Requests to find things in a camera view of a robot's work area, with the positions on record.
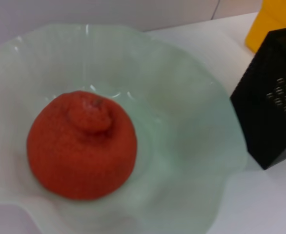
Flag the yellow plastic bin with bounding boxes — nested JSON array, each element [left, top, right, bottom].
[[245, 0, 286, 53]]

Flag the black mesh pen holder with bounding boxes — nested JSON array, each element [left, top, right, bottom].
[[230, 24, 286, 171]]

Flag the red orange fruit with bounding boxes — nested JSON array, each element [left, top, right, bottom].
[[26, 90, 138, 201]]

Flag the translucent glass fruit plate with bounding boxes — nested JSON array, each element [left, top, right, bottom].
[[0, 22, 247, 234]]

